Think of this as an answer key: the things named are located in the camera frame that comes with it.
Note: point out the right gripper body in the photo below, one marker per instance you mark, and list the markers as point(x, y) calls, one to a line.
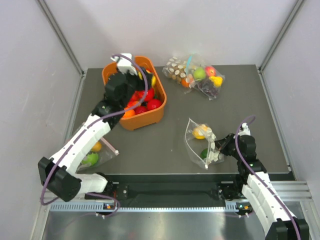
point(228, 147)

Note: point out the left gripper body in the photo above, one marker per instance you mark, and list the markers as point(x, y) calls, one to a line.
point(134, 83)

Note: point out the red fake apple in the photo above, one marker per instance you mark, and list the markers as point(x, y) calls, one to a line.
point(150, 95)

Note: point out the green fake lime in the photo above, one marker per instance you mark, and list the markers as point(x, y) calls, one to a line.
point(204, 154)

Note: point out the polka dot zip bag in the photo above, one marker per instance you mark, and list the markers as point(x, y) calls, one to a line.
point(195, 146)

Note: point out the yellow fake fruit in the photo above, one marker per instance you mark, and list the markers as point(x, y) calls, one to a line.
point(201, 132)
point(153, 81)

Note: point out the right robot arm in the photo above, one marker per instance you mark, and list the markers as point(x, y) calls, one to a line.
point(277, 221)

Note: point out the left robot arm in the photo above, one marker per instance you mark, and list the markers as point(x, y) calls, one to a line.
point(58, 173)

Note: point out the brown polka dot bag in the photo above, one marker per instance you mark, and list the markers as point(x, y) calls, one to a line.
point(175, 69)

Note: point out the purple fake grapes in bag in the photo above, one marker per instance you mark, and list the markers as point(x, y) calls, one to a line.
point(207, 87)

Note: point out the yellow fake pear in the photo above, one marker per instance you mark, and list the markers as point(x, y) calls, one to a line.
point(217, 81)

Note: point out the green fake apple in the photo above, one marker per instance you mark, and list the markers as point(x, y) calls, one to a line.
point(199, 73)

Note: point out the clear bag with fruit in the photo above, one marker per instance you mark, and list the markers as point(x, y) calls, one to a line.
point(194, 61)

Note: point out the yellow fruit in left bag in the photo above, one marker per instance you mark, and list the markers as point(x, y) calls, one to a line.
point(97, 147)

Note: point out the left zip bag with fruit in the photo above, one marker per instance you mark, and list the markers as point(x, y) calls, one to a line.
point(106, 153)

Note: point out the red apple in bag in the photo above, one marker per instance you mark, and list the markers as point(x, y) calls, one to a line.
point(210, 71)

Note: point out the green fruit in left bag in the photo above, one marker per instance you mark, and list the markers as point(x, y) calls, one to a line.
point(90, 159)

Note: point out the dark red fruit in bin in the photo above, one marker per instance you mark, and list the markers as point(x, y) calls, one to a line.
point(153, 104)

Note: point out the orange in bin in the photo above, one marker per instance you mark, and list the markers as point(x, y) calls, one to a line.
point(128, 114)

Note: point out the orange plastic bin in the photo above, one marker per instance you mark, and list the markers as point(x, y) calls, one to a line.
point(150, 117)

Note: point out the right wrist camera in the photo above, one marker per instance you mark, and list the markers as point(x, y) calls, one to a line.
point(244, 130)

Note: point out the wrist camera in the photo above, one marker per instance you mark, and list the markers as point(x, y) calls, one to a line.
point(244, 130)
point(124, 66)

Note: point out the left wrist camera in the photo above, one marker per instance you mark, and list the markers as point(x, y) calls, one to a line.
point(124, 66)

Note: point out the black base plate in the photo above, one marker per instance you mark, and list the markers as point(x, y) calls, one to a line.
point(180, 184)

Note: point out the grey cable duct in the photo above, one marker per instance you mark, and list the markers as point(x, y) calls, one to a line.
point(110, 206)

